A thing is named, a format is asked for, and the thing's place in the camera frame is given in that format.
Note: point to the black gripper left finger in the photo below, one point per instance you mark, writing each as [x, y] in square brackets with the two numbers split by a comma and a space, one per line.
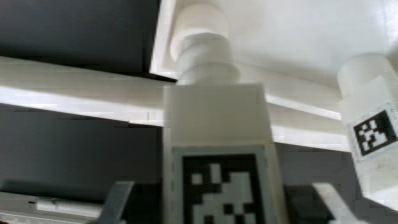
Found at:
[132, 204]

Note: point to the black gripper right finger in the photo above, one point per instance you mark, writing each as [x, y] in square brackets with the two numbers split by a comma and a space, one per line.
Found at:
[317, 206]

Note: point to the white table leg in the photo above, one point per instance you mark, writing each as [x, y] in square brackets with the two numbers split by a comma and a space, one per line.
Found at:
[368, 107]
[222, 185]

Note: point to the white square tabletop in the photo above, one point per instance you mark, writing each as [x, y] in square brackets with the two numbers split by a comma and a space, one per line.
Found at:
[295, 37]

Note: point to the white U-shaped obstacle fence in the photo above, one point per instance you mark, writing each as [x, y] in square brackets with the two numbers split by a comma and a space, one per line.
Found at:
[123, 98]

